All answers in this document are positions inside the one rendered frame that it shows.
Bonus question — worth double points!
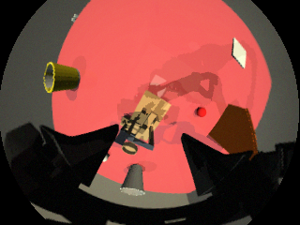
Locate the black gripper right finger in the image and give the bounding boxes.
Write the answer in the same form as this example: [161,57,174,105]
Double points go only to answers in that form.
[180,134,254,196]

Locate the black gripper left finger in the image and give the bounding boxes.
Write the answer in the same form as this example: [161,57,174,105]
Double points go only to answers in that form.
[38,125,119,188]

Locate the tan wooden catapult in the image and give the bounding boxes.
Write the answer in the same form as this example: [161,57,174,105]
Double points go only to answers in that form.
[115,90,172,155]

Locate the red ball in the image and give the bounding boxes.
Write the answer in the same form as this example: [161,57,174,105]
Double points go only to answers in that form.
[196,108,206,117]

